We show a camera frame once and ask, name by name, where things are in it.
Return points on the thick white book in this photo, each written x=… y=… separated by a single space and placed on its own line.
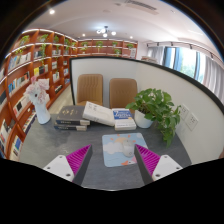
x=98 y=113

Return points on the thick dark hardcover book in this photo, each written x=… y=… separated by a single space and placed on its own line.
x=70 y=113
x=68 y=127

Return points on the white vase with pink flowers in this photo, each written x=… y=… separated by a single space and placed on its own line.
x=42 y=113

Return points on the orange wooden bookshelf unit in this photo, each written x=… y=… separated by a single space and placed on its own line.
x=23 y=83

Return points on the window with curtains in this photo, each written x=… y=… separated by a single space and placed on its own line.
x=188 y=61

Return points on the green plant in white pot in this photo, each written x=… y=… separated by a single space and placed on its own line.
x=156 y=106

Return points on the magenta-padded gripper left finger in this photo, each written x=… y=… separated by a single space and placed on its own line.
x=60 y=166

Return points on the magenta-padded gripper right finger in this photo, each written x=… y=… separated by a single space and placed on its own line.
x=165 y=166

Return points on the white partition with black edge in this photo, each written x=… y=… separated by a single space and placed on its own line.
x=156 y=76

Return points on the ceiling lights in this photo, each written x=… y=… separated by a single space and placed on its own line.
x=105 y=34

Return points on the tan upholstered chair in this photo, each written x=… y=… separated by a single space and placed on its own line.
x=90 y=88
x=123 y=93

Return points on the white wall socket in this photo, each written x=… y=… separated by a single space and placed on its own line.
x=184 y=112
x=192 y=121

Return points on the light blue cartoon mouse pad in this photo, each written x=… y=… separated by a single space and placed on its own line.
x=113 y=151

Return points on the blue-covered white book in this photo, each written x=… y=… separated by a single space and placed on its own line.
x=122 y=115

